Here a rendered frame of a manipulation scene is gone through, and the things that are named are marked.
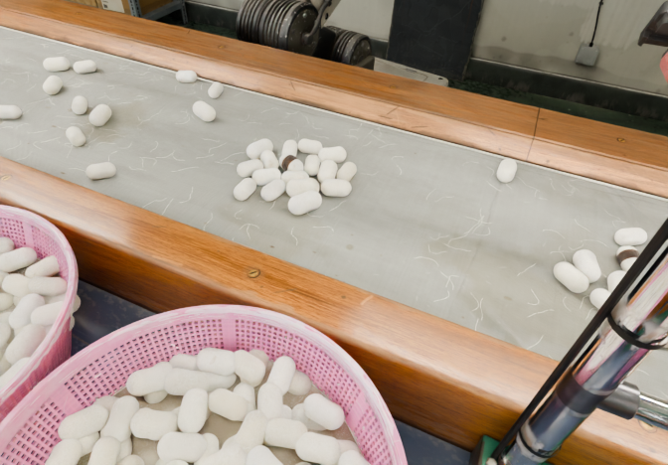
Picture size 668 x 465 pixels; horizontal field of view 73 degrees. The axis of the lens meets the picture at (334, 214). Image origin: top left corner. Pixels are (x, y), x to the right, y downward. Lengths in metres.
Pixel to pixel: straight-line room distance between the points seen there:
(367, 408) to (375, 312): 0.08
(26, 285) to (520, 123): 0.60
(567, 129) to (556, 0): 1.86
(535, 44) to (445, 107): 1.93
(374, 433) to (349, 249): 0.18
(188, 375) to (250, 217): 0.19
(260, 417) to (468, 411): 0.16
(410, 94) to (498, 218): 0.25
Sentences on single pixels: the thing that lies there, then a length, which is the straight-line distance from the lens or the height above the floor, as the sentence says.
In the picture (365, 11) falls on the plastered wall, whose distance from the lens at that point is 2.69.
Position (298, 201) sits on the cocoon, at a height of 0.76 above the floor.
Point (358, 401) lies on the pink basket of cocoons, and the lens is 0.35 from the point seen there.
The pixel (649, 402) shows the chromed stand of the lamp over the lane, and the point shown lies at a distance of 0.30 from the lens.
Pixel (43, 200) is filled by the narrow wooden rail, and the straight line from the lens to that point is 0.54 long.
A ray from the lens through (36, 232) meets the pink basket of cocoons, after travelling 0.52.
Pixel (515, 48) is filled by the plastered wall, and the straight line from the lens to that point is 2.59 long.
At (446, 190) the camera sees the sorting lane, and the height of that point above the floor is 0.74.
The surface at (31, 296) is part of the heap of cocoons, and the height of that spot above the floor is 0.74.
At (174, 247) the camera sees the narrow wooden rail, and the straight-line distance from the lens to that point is 0.44.
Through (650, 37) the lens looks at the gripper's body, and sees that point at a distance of 0.64.
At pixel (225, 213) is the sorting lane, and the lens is 0.50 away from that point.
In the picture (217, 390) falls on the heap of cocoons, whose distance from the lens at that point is 0.37.
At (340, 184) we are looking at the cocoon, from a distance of 0.50.
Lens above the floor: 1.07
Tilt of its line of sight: 42 degrees down
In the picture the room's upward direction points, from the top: 3 degrees clockwise
